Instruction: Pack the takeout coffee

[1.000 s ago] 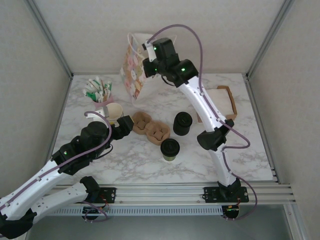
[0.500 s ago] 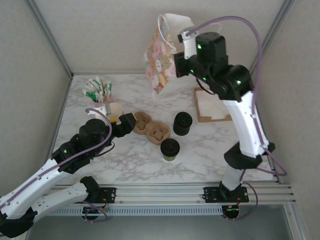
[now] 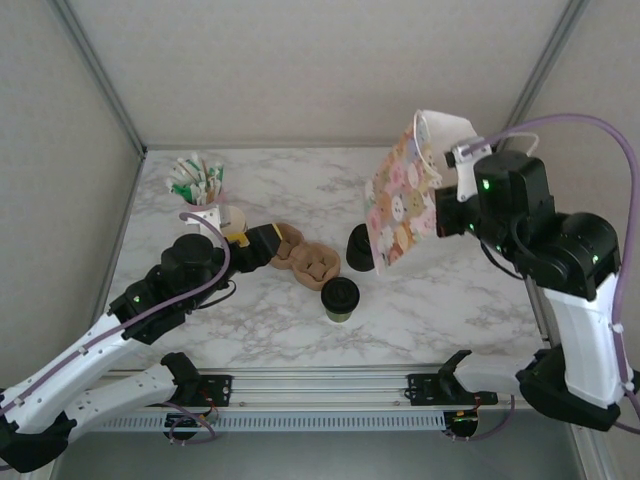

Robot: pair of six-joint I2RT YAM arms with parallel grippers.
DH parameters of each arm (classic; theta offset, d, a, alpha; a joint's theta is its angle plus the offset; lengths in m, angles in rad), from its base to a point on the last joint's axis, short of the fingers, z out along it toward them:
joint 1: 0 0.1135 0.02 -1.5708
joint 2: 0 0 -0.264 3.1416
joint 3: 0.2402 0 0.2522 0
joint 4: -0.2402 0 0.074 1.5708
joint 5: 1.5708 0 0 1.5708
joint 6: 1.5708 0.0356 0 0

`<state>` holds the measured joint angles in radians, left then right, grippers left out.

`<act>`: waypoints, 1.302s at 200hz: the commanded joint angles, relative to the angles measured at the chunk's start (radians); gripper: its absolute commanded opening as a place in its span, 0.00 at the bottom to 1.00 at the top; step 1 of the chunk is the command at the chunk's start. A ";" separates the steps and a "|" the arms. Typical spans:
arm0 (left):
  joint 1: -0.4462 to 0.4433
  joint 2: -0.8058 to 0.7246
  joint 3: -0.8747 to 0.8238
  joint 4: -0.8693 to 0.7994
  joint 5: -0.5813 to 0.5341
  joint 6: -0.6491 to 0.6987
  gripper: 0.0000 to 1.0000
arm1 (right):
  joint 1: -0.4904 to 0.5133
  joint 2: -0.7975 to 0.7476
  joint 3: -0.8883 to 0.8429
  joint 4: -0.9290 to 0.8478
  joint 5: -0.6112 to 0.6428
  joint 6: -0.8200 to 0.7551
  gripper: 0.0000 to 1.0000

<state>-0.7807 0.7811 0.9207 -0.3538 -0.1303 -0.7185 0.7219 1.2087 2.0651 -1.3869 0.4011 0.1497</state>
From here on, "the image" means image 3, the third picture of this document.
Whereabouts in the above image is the pink cup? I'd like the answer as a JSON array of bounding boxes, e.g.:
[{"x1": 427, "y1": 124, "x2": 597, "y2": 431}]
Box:
[{"x1": 185, "y1": 192, "x2": 231, "y2": 236}]

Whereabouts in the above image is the brown pulp cup carrier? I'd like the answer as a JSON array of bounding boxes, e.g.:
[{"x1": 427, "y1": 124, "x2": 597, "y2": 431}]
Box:
[{"x1": 269, "y1": 222, "x2": 344, "y2": 291}]

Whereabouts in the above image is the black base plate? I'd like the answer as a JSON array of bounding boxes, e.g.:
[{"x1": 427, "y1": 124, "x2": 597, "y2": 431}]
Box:
[
  {"x1": 164, "y1": 372, "x2": 234, "y2": 407},
  {"x1": 407, "y1": 372, "x2": 500, "y2": 407}
]

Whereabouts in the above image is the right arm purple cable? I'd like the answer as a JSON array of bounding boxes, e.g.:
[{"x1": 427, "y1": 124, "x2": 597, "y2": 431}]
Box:
[{"x1": 447, "y1": 113, "x2": 640, "y2": 444}]

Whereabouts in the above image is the black cup lid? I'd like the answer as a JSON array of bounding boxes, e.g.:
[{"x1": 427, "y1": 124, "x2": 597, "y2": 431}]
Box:
[{"x1": 321, "y1": 277, "x2": 360, "y2": 314}]

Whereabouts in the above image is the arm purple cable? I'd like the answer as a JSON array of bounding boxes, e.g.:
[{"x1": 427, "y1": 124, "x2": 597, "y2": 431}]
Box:
[
  {"x1": 447, "y1": 113, "x2": 640, "y2": 444},
  {"x1": 0, "y1": 212, "x2": 234, "y2": 446}
]

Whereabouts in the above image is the slotted grey cable duct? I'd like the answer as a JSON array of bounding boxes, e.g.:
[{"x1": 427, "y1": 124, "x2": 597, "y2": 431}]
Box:
[{"x1": 64, "y1": 412, "x2": 447, "y2": 433}]

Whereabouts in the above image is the aluminium mounting rail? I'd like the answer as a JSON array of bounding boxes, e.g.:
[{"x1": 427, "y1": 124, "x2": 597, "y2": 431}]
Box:
[{"x1": 99, "y1": 368, "x2": 501, "y2": 411}]

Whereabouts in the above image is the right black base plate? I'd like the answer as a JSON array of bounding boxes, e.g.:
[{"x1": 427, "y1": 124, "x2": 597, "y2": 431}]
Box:
[{"x1": 407, "y1": 372, "x2": 500, "y2": 407}]

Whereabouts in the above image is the patterned white paper bag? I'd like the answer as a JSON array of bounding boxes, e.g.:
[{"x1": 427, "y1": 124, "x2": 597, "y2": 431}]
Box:
[{"x1": 362, "y1": 108, "x2": 541, "y2": 279}]

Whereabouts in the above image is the stack of black lids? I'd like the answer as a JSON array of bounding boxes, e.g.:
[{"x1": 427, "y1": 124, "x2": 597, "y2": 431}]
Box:
[{"x1": 345, "y1": 223, "x2": 376, "y2": 274}]

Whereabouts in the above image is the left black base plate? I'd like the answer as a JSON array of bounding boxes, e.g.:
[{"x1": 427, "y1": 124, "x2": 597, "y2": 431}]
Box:
[{"x1": 164, "y1": 372, "x2": 234, "y2": 407}]

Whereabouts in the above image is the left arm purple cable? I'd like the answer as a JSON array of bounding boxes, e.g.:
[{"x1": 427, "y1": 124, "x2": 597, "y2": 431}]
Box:
[{"x1": 0, "y1": 212, "x2": 234, "y2": 446}]

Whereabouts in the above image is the black controller board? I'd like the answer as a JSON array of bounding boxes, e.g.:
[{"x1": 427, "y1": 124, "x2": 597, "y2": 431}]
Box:
[
  {"x1": 163, "y1": 413, "x2": 209, "y2": 441},
  {"x1": 442, "y1": 410, "x2": 481, "y2": 441}
]

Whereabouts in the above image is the aluminium frame post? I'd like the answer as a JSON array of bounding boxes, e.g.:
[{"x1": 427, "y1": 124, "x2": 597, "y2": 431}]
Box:
[
  {"x1": 52, "y1": 0, "x2": 149, "y2": 159},
  {"x1": 489, "y1": 0, "x2": 591, "y2": 159}
]

